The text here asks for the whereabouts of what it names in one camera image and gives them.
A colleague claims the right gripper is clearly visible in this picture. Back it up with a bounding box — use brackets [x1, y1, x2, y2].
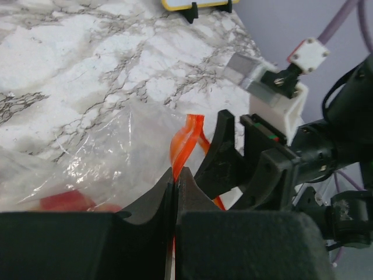
[195, 110, 300, 210]

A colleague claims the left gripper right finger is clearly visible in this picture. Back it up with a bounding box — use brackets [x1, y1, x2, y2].
[175, 167, 335, 279]

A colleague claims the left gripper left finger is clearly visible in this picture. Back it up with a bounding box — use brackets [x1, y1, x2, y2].
[1, 170, 174, 279]

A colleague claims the red fake fruit bunch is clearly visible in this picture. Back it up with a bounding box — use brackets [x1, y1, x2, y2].
[36, 190, 122, 213]

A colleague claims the clear zip top bag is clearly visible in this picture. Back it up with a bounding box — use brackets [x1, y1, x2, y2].
[1, 103, 210, 214]

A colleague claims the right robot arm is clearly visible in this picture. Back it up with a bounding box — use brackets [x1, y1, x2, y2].
[195, 56, 372, 248]

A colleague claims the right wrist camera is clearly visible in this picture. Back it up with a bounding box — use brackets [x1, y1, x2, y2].
[223, 37, 330, 146]

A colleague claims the small whiteboard yellow frame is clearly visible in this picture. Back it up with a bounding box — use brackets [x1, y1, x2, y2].
[161, 0, 240, 24]

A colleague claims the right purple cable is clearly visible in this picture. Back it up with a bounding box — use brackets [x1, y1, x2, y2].
[317, 0, 373, 53]

